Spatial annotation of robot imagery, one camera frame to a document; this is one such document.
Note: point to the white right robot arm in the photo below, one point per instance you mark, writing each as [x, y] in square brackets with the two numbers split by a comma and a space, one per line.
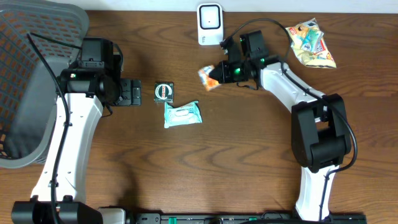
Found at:
[320, 134]

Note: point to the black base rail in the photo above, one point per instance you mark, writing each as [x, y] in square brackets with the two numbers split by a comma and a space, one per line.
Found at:
[268, 217]

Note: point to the green Zam-Buk tin box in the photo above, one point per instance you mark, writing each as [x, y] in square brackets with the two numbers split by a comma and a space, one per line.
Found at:
[164, 92]

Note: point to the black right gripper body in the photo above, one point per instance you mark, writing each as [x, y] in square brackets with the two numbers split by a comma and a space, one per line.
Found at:
[232, 69]

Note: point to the mint green wipes pack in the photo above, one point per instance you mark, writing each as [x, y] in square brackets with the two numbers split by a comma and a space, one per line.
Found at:
[183, 115]

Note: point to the teal Kleenex tissue pack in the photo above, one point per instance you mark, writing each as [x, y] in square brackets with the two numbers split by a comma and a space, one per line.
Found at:
[311, 40]

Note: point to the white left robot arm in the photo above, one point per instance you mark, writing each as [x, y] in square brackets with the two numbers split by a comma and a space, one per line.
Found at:
[89, 85]

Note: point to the cream snack bag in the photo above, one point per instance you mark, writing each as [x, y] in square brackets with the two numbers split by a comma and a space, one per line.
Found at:
[322, 58]

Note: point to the orange Kleenex tissue pack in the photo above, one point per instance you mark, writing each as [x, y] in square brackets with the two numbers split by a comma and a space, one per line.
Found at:
[208, 83]

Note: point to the grey plastic mesh basket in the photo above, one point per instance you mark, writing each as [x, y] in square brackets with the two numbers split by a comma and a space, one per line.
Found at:
[28, 93]

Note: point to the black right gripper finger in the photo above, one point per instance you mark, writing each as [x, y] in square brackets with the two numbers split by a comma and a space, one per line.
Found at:
[216, 71]
[215, 76]

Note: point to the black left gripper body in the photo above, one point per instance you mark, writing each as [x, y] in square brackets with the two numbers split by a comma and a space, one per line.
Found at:
[131, 92]

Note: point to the white barcode scanner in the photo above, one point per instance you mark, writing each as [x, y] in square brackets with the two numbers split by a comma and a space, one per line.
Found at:
[210, 24]

